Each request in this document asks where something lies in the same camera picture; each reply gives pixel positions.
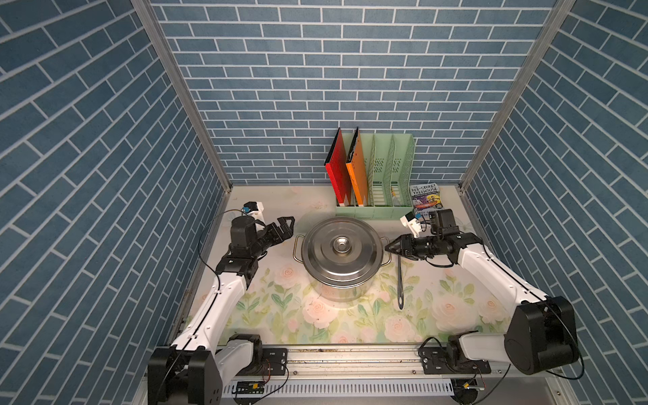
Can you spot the floral table mat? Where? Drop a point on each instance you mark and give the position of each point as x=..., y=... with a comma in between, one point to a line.
x=282, y=307

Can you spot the orange file folder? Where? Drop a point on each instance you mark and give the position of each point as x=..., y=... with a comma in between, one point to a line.
x=356, y=167

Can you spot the long steel ladle spoon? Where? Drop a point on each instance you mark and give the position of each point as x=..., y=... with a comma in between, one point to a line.
x=400, y=284

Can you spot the treehouse paperback book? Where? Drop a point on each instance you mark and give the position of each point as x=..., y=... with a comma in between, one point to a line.
x=426, y=197

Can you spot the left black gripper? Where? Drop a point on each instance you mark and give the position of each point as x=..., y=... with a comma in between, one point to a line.
x=285, y=233

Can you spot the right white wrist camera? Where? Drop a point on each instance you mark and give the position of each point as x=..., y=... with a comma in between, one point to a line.
x=416, y=224

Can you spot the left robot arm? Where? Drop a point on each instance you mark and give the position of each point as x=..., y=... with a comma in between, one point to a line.
x=193, y=369

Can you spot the red file folder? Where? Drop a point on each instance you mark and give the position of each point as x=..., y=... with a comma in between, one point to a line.
x=335, y=165

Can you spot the stainless steel stock pot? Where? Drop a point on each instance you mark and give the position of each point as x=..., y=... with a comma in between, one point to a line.
x=337, y=292

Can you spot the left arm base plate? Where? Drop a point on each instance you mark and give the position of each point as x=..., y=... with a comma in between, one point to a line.
x=273, y=363

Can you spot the left aluminium corner post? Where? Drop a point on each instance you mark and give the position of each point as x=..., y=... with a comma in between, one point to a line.
x=152, y=27

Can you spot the stainless steel pot lid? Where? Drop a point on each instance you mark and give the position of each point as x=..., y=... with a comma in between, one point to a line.
x=342, y=250

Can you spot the right aluminium corner post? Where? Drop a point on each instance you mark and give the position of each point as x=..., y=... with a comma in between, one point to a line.
x=554, y=21

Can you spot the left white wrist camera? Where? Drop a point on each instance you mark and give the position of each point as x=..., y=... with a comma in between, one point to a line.
x=254, y=209

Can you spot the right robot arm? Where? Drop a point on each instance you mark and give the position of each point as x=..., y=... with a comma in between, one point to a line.
x=541, y=335

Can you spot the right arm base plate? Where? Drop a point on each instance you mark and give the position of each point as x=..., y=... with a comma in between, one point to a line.
x=437, y=361

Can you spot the aluminium corner post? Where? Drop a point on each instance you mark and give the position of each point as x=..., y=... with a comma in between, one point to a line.
x=152, y=27
x=554, y=21

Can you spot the aluminium front rail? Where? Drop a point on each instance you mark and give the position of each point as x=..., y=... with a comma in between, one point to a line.
x=364, y=362

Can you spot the green plastic file organizer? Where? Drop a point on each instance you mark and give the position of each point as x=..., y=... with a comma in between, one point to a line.
x=389, y=161

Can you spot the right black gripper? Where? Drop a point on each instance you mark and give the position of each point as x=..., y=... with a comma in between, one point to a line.
x=405, y=240

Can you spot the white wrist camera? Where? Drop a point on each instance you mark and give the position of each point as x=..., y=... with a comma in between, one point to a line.
x=254, y=209
x=416, y=224

